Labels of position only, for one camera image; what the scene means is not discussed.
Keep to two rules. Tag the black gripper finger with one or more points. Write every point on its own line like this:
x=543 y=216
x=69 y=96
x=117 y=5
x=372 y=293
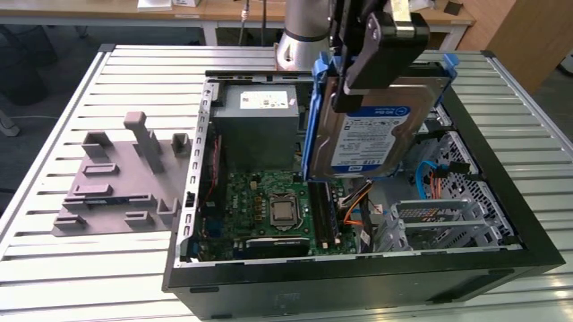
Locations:
x=394 y=50

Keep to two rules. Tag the hard disk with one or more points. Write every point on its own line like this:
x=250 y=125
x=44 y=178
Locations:
x=371 y=141

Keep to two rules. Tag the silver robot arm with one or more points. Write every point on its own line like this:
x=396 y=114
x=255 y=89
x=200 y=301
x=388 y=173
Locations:
x=295 y=50

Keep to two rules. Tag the metal disk bay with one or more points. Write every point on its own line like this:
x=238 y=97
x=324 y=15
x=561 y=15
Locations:
x=443 y=224

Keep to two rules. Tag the small brown box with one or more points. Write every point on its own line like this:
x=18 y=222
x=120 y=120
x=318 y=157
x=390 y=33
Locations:
x=454 y=7

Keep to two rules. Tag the wooden desk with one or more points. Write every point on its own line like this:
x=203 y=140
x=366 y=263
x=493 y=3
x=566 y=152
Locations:
x=223 y=13

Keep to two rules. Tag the wooden cabinet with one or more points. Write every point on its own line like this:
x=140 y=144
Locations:
x=527 y=33

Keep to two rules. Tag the small white box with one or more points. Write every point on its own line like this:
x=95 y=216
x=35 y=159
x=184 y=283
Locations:
x=185 y=2

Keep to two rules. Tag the grey power supply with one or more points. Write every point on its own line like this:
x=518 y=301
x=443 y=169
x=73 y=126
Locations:
x=255 y=141

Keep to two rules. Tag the black case fan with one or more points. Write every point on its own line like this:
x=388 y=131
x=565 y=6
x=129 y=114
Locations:
x=209 y=157

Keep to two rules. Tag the silver CPU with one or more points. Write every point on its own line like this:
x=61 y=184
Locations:
x=283 y=211

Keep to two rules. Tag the green motherboard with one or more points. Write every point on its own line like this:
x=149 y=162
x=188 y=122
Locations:
x=250 y=201

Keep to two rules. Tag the black CPU socket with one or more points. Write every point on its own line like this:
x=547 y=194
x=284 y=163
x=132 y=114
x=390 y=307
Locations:
x=286 y=228

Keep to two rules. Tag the black graphics card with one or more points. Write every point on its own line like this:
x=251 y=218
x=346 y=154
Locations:
x=272 y=248

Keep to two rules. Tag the grey parts rack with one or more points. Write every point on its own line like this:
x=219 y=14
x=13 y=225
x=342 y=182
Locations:
x=125 y=174

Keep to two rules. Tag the black PC case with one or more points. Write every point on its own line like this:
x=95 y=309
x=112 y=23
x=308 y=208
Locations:
x=312 y=295

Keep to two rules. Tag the black chair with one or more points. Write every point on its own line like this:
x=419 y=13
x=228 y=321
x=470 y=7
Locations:
x=21 y=77

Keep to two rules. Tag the green RAM stick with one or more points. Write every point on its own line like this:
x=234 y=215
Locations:
x=97 y=202

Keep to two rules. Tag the silver camera bracket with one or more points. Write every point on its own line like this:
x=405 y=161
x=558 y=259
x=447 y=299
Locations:
x=402 y=10

